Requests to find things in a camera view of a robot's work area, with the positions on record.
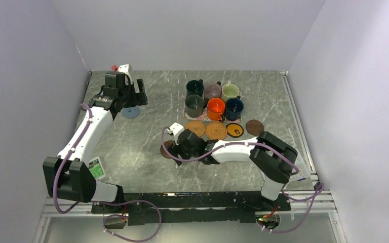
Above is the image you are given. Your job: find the mauve grey mug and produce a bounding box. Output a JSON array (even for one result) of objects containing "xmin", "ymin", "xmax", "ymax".
[{"xmin": 203, "ymin": 82, "xmax": 222, "ymax": 99}]

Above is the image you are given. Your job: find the pale green mug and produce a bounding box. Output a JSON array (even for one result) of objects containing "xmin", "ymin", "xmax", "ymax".
[{"xmin": 220, "ymin": 80, "xmax": 240, "ymax": 102}]

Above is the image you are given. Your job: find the floral serving tray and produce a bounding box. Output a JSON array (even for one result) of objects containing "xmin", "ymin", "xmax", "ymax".
[{"xmin": 183, "ymin": 107, "xmax": 243, "ymax": 123}]

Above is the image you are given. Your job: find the dark green mug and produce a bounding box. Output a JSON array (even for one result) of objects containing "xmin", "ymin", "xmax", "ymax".
[{"xmin": 185, "ymin": 79, "xmax": 204, "ymax": 97}]

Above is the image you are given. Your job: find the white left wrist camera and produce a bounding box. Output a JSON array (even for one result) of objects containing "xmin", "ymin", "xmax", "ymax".
[{"xmin": 111, "ymin": 64, "xmax": 133, "ymax": 85}]

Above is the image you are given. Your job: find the blue round coaster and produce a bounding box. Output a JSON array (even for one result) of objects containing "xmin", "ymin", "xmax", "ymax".
[{"xmin": 122, "ymin": 106, "xmax": 140, "ymax": 119}]

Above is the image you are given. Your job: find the orange mug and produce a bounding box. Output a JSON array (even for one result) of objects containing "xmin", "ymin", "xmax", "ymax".
[{"xmin": 207, "ymin": 98, "xmax": 225, "ymax": 122}]

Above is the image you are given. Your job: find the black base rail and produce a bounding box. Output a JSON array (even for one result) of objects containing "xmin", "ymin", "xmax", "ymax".
[{"xmin": 91, "ymin": 191, "xmax": 291, "ymax": 226}]

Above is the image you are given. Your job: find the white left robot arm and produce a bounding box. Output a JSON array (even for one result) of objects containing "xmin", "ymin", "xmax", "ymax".
[{"xmin": 43, "ymin": 65, "xmax": 148, "ymax": 213}]

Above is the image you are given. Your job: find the green label tag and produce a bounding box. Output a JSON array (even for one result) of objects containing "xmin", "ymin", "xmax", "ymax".
[{"xmin": 88, "ymin": 156, "xmax": 107, "ymax": 181}]

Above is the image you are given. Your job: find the dark wooden coaster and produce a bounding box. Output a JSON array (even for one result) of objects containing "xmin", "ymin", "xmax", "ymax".
[
  {"xmin": 246, "ymin": 119, "xmax": 264, "ymax": 136},
  {"xmin": 160, "ymin": 140, "xmax": 174, "ymax": 158}
]

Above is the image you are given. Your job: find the grey green mug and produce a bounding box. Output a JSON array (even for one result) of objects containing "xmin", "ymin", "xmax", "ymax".
[{"xmin": 184, "ymin": 95, "xmax": 205, "ymax": 118}]

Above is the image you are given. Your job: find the woven rattan coaster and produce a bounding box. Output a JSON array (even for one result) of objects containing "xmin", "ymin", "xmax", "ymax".
[
  {"xmin": 205, "ymin": 121, "xmax": 227, "ymax": 140},
  {"xmin": 184, "ymin": 120, "xmax": 206, "ymax": 137}
]

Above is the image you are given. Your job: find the orange black round coaster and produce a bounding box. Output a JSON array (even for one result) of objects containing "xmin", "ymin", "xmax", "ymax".
[{"xmin": 226, "ymin": 123, "xmax": 244, "ymax": 138}]

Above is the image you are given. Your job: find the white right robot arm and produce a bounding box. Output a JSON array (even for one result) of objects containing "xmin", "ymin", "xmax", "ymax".
[{"xmin": 162, "ymin": 124, "xmax": 299, "ymax": 210}]

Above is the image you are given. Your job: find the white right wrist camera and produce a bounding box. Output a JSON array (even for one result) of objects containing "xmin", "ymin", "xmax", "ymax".
[{"xmin": 166, "ymin": 123, "xmax": 185, "ymax": 138}]

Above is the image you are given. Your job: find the navy blue mug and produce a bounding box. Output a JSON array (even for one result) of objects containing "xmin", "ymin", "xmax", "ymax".
[{"xmin": 224, "ymin": 98, "xmax": 244, "ymax": 121}]

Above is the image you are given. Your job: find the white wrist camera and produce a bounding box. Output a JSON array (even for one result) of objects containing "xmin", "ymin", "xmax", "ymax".
[
  {"xmin": 166, "ymin": 123, "xmax": 185, "ymax": 138},
  {"xmin": 111, "ymin": 64, "xmax": 133, "ymax": 85}
]

